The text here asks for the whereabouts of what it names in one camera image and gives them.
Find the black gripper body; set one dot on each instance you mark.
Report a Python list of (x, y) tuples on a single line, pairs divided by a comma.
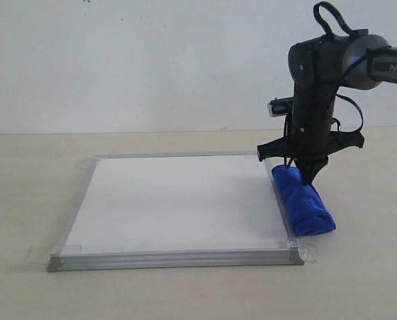
[(307, 129)]

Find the blue microfibre cloth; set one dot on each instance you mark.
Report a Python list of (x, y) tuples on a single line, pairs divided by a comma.
[(306, 211)]

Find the clear tape back left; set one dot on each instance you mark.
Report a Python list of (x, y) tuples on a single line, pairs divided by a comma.
[(88, 162)]

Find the clear tape front right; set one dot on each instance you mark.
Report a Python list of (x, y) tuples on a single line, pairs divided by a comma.
[(301, 252)]

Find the white board with aluminium frame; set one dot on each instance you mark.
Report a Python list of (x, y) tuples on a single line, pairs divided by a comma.
[(211, 209)]

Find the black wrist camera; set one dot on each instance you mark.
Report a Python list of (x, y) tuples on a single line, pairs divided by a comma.
[(280, 107)]

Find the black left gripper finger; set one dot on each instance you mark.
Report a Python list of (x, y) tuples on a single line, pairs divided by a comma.
[(310, 168)]

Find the clear tape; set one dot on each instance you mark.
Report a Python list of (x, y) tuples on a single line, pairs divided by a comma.
[(301, 252), (43, 255), (88, 162)]

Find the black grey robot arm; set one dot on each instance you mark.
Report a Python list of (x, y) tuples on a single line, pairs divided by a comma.
[(319, 67)]

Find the clear tape front left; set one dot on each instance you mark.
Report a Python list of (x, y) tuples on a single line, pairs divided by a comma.
[(43, 255)]

